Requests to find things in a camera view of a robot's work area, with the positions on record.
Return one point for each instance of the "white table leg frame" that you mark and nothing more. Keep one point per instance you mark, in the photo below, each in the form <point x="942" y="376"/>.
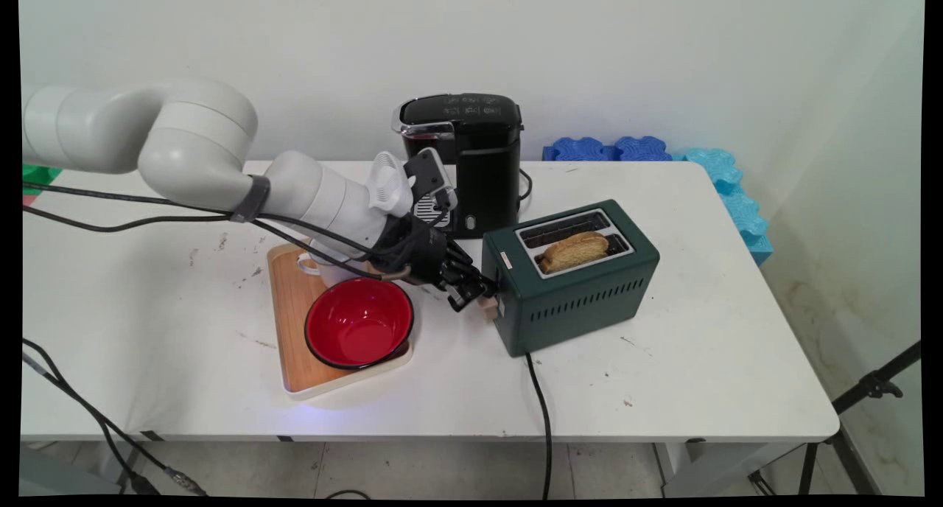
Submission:
<point x="707" y="466"/>

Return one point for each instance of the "wooden serving tray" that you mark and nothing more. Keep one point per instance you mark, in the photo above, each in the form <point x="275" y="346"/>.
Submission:
<point x="291" y="323"/>

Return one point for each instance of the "blue foam mat piece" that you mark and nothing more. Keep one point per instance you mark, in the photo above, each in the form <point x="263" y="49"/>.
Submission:
<point x="643" y="148"/>
<point x="582" y="149"/>

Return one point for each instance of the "red bowl with black rim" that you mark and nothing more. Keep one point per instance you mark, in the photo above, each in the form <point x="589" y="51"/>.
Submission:
<point x="359" y="323"/>

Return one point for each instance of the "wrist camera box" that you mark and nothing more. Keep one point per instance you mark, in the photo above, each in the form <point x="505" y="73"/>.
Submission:
<point x="429" y="179"/>

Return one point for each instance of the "black single-serve coffee maker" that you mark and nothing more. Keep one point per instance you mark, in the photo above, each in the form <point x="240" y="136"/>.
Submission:
<point x="482" y="168"/>

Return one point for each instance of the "dark green two-slot toaster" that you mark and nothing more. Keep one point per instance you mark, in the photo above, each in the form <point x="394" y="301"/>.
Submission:
<point x="582" y="301"/>

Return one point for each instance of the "black tripod stand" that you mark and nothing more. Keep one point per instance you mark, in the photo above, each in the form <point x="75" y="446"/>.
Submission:
<point x="869" y="385"/>

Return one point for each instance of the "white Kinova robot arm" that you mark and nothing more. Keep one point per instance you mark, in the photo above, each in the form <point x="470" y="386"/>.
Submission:
<point x="191" y="146"/>

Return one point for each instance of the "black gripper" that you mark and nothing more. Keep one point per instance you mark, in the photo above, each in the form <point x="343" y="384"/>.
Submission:
<point x="416" y="249"/>

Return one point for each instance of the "green foam mat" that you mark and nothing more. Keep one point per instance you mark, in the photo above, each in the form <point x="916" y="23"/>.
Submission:
<point x="37" y="174"/>

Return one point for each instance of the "red foam mat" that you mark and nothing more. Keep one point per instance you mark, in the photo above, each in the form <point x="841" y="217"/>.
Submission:
<point x="28" y="200"/>

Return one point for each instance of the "beige toaster lever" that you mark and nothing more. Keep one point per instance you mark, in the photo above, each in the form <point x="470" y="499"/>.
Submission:
<point x="488" y="299"/>

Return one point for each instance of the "beige toaster knob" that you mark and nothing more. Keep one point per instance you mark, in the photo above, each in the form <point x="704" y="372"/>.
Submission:
<point x="491" y="313"/>

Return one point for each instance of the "metal table leg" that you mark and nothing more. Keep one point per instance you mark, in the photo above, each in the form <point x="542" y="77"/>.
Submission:
<point x="131" y="463"/>

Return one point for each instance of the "toast bread slice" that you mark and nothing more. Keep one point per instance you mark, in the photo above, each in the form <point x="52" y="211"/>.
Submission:
<point x="575" y="250"/>

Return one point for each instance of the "white enamel mug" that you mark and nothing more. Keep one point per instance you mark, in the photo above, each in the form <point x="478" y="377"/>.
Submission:
<point x="328" y="270"/>

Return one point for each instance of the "cyan foam mat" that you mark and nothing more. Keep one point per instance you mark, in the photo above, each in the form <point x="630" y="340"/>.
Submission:
<point x="740" y="205"/>

